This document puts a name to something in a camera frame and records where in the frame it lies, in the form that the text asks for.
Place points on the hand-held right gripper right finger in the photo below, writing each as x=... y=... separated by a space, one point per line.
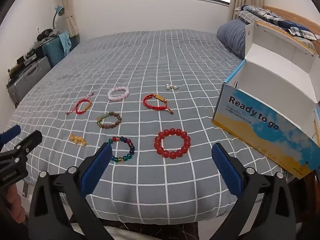
x=226 y=170

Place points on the wooden headboard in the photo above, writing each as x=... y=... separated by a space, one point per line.
x=287 y=15

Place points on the teal desk lamp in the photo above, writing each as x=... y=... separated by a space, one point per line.
x=59 y=10

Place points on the teal suitcase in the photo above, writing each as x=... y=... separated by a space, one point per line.
x=53 y=50

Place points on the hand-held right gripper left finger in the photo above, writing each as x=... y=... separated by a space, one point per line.
x=97 y=172

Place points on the grey suitcase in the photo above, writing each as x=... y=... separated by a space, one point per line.
x=27 y=80

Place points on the pearl bead jewelry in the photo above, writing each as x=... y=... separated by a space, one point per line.
x=172 y=87

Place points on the blue striped pillow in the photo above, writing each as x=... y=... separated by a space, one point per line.
x=231 y=35

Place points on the blue plaid pillow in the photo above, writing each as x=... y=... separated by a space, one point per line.
x=275 y=17

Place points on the dark clutter pile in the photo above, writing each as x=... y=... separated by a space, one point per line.
x=46 y=33

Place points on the teal cloth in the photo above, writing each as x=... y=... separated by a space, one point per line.
x=65 y=42

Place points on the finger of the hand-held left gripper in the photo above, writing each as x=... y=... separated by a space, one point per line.
x=30 y=141
x=12 y=132

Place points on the person's left hand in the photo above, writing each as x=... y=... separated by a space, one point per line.
x=13 y=202

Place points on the white cardboard box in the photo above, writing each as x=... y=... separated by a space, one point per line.
x=262 y=120

